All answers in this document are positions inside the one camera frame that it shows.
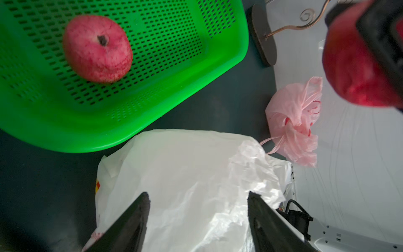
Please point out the white printed plastic bag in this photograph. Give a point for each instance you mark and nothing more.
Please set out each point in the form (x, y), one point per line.
(198, 184)

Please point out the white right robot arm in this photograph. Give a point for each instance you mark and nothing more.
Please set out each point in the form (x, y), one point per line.
(356, 190)

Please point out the green plastic basket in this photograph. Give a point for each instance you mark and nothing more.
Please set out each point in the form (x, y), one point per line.
(179, 47)

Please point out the bronze curled hook stand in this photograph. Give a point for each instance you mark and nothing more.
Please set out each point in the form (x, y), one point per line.
(262, 34)

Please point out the pink plastic bag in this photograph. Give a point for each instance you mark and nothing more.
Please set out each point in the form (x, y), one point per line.
(291, 113)

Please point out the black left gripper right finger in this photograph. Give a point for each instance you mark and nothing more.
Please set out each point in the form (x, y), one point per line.
(269, 232)

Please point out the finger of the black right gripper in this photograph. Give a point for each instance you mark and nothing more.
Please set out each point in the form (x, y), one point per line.
(381, 27)

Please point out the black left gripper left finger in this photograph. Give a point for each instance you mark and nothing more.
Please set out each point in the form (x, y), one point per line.
(127, 234)

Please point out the red apple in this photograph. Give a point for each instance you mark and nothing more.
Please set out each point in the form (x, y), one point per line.
(97, 49)
(350, 67)

